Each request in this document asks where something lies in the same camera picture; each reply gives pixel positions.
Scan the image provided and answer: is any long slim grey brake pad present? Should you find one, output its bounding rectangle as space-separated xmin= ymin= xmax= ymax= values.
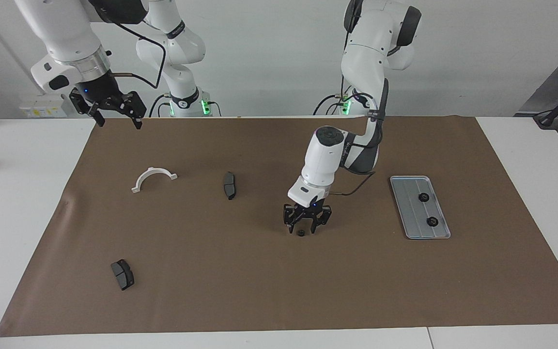
xmin=223 ymin=172 xmax=237 ymax=201

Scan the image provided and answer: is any white curved plastic bracket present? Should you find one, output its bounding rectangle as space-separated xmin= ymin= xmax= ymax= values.
xmin=131 ymin=167 xmax=178 ymax=194

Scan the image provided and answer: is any silver ribbed metal tray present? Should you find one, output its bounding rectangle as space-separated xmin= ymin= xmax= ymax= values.
xmin=389 ymin=175 xmax=452 ymax=240

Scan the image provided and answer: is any white wall socket box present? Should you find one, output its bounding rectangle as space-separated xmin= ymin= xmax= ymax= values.
xmin=19 ymin=94 xmax=74 ymax=118

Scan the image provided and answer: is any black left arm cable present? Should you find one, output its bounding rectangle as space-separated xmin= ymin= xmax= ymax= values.
xmin=330 ymin=0 xmax=391 ymax=197

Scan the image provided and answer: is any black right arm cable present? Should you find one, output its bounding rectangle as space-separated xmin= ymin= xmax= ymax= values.
xmin=112 ymin=19 xmax=167 ymax=90

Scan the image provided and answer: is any black left base cable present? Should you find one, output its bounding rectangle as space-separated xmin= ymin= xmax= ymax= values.
xmin=313 ymin=94 xmax=346 ymax=116

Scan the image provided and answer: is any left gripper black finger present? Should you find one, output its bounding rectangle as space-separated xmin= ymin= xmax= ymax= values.
xmin=283 ymin=205 xmax=304 ymax=235
xmin=311 ymin=206 xmax=333 ymax=234

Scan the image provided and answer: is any black right base cable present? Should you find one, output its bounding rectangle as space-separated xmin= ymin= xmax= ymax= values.
xmin=149 ymin=95 xmax=169 ymax=118

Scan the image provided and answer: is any black base cable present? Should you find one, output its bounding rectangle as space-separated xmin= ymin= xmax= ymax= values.
xmin=313 ymin=94 xmax=346 ymax=116
xmin=149 ymin=95 xmax=169 ymax=118

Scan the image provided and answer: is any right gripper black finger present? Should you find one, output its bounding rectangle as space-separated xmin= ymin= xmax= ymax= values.
xmin=69 ymin=89 xmax=105 ymax=127
xmin=121 ymin=92 xmax=147 ymax=129

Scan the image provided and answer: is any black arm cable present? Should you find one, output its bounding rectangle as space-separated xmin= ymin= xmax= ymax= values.
xmin=112 ymin=19 xmax=167 ymax=90
xmin=330 ymin=0 xmax=391 ymax=197

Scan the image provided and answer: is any short wide grey brake pad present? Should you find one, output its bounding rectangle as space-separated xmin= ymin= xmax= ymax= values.
xmin=110 ymin=259 xmax=135 ymax=291

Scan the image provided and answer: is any brown paper table mat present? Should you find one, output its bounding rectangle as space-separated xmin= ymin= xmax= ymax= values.
xmin=0 ymin=115 xmax=558 ymax=337

